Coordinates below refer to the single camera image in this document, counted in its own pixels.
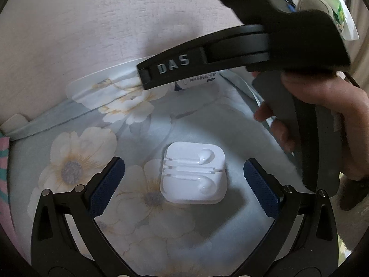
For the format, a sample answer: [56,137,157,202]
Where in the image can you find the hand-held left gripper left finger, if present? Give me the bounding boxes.
[30,156,136,277]

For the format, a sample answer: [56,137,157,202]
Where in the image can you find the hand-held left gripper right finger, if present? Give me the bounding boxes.
[233,158,339,277]

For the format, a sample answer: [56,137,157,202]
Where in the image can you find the white box with label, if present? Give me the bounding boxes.
[174,73,221,93]

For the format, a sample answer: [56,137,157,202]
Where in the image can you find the white wired earphones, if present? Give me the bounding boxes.
[163,149,224,195]

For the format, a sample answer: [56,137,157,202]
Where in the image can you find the white earphone case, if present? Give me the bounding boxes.
[160,141,226,205]

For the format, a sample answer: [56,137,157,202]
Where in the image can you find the person's right hand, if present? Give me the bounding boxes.
[253,71,369,183]

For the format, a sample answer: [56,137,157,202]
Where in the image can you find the floral light blue blanket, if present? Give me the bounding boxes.
[6,60,318,277]

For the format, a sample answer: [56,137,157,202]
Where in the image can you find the green and white plastic bag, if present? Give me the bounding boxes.
[310,0,360,41]

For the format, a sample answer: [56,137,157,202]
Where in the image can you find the white flat card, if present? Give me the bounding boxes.
[0,114,28,135]

